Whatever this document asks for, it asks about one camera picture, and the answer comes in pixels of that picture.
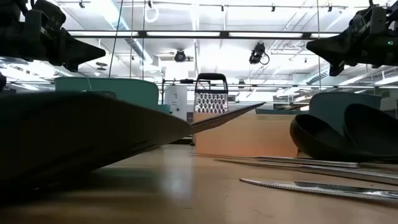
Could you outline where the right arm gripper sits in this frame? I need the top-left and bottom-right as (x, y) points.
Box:
(306, 6), (398, 77)

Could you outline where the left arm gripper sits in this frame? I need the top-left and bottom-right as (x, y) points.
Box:
(0, 0), (106, 72)

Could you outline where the black slotted spatula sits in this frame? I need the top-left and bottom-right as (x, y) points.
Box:
(0, 90), (266, 192)

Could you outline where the silver serrated knife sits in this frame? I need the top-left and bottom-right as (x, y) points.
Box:
(239, 177), (398, 202)

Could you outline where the thin vertical pole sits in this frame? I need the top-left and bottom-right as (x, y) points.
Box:
(316, 0), (322, 91)

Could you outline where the teal plastic bin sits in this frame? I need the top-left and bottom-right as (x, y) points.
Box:
(308, 91), (382, 134)
(54, 77), (171, 114)

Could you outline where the teal flat tray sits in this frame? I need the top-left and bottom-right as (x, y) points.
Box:
(254, 108), (309, 115)

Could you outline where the black plastic serving spoon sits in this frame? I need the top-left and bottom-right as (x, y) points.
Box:
(343, 103), (398, 162)

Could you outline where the white cabinet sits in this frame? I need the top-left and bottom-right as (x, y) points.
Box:
(164, 85), (188, 121)

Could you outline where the translucent orange plastic container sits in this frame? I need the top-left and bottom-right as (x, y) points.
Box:
(192, 111), (299, 158)

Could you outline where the dark hanging cable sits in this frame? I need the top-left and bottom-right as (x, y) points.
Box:
(108, 0), (124, 78)

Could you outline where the black horizontal rail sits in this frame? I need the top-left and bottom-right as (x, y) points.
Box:
(161, 82), (398, 90)

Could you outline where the black ceiling camera with cable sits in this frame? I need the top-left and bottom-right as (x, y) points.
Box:
(248, 42), (271, 65)

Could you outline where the white hanging ring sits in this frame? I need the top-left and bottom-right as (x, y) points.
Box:
(144, 6), (160, 24)

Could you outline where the black round ceiling camera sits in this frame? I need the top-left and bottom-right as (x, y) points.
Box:
(174, 49), (187, 63)

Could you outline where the black overhead frame bar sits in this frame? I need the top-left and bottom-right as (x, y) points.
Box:
(67, 30), (341, 40)

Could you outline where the steel box grater, black handle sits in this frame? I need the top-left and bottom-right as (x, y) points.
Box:
(193, 73), (229, 114)

